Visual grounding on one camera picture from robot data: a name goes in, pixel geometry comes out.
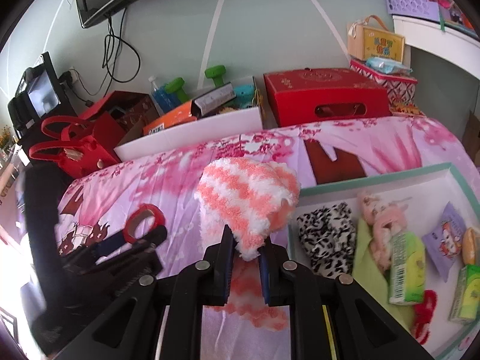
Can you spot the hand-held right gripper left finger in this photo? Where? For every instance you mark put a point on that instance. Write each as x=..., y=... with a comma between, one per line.
x=225, y=279

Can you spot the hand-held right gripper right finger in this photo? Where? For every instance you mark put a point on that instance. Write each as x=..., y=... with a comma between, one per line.
x=264, y=281

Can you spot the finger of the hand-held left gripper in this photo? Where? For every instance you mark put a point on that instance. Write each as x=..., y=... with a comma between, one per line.
x=110, y=242
x=152, y=237

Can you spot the red tape roll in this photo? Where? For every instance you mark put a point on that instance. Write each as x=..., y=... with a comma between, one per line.
x=130, y=227

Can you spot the leopard print scrunchie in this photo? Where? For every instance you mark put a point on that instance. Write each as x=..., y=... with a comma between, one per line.
x=326, y=232

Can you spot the pink white fuzzy sock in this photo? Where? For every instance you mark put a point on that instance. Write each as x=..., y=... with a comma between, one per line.
x=243, y=195

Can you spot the light green cloth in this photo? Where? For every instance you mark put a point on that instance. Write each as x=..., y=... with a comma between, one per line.
x=365, y=270

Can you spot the shallow teal cardboard box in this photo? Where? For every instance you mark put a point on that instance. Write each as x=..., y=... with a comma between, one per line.
x=330, y=198

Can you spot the pink plush toy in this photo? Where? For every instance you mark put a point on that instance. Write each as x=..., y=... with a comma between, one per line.
x=378, y=221

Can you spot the green soap packet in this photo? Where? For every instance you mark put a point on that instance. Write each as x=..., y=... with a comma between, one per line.
x=407, y=270

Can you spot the red scrunchie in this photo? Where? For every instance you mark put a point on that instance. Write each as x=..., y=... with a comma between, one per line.
x=423, y=315

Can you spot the purple tissue packet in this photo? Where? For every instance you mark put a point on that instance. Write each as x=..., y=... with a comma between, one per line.
x=446, y=245

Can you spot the green tissue packet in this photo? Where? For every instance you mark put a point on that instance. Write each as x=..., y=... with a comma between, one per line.
x=467, y=294

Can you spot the printed cartoon bed sheet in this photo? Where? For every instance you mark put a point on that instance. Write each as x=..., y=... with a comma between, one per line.
x=168, y=180

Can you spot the red felt handbag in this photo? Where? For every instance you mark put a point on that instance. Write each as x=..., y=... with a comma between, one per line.
x=71, y=150

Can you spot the white foam board bin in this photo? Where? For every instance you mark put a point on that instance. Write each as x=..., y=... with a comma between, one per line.
x=187, y=137

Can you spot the orange cardboard box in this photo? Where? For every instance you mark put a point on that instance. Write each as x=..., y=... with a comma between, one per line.
x=168, y=120

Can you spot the black device with screen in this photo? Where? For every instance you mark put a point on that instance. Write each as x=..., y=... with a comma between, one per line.
x=37, y=93

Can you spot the open red gift box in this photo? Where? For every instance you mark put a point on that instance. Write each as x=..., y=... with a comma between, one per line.
x=123, y=108

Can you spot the blue liquid bottle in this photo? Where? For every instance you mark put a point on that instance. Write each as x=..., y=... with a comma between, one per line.
x=159, y=95

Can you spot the black and white box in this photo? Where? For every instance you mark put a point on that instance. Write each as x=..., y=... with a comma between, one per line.
x=215, y=99

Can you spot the green dumbbell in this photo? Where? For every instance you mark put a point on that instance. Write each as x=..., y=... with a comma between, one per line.
x=176, y=87
x=215, y=74

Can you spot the teal toy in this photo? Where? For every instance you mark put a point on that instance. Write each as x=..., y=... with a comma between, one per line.
x=245, y=95

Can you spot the red white patterned box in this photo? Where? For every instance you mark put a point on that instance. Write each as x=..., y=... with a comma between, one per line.
x=393, y=84

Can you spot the blue wipes packet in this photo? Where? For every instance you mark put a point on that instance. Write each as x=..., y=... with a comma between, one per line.
x=386, y=64

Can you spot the brown cardboard box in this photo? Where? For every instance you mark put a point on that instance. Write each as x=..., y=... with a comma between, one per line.
x=472, y=127

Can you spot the yellow wooden carry case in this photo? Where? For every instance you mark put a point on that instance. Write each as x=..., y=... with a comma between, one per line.
x=375, y=43

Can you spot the white desk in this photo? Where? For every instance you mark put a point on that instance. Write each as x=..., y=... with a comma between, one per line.
x=438, y=35

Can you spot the stack of colourful packets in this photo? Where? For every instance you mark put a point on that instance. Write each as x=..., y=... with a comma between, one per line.
x=446, y=3

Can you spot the white wall socket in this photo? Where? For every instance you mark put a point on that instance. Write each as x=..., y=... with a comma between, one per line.
x=71, y=77

